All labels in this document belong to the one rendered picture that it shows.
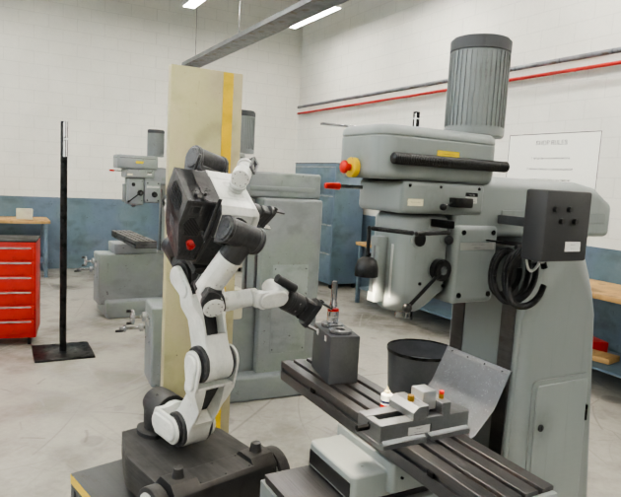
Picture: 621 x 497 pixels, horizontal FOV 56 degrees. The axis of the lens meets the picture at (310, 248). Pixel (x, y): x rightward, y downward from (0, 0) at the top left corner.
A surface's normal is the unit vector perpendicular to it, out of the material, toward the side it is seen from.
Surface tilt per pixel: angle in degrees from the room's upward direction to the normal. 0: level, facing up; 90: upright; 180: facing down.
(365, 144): 90
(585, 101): 90
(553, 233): 90
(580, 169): 90
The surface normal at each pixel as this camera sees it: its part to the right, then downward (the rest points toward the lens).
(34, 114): 0.48, 0.13
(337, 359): 0.29, 0.13
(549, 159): -0.88, 0.01
